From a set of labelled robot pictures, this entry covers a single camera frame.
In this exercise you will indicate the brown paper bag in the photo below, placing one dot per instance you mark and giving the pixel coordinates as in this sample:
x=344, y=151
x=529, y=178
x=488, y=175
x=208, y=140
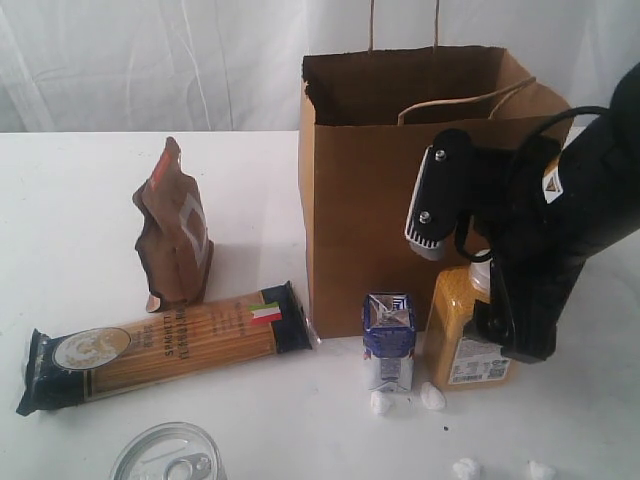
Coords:
x=366, y=120

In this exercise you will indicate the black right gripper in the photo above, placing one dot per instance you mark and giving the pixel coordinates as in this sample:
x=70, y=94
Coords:
x=561, y=212

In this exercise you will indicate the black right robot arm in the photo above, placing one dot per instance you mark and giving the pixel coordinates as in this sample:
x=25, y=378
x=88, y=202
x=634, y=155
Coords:
x=619, y=122

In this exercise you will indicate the yellow grain bottle white cap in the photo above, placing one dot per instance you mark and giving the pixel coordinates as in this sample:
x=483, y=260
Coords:
x=455, y=359

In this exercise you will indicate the blue white milk carton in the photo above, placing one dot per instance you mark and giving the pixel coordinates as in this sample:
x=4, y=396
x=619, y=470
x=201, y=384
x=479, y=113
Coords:
x=389, y=339

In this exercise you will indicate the silver pull-tab tin can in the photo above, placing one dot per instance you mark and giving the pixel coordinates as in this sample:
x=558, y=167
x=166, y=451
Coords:
x=173, y=450

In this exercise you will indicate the spaghetti pasta package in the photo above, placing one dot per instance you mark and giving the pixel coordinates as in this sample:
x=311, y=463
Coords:
x=101, y=362

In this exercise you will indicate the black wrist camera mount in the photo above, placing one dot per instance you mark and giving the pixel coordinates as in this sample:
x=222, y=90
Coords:
x=458, y=184

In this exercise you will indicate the brown coffee pouch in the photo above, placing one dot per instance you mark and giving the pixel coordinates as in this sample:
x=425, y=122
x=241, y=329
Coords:
x=174, y=247

